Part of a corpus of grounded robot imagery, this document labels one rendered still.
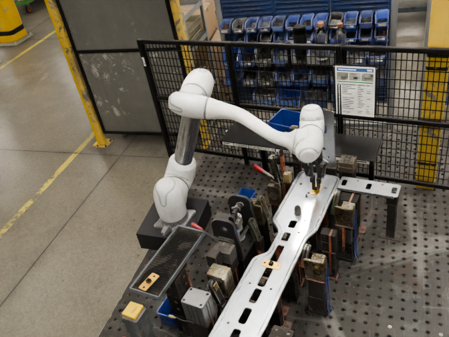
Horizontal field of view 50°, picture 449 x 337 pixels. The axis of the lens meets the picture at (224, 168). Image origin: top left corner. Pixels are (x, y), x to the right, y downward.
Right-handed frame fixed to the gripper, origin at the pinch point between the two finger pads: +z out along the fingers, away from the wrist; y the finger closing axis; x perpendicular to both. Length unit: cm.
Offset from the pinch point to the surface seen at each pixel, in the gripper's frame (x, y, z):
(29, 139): 124, -384, 110
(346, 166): 23.3, 8.3, 6.0
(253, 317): -74, -2, 9
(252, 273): -54, -11, 9
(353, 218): -8.0, 19.6, 11.2
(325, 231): -20.1, 10.4, 10.6
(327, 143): 26.4, -2.0, -4.8
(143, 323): -96, -35, 0
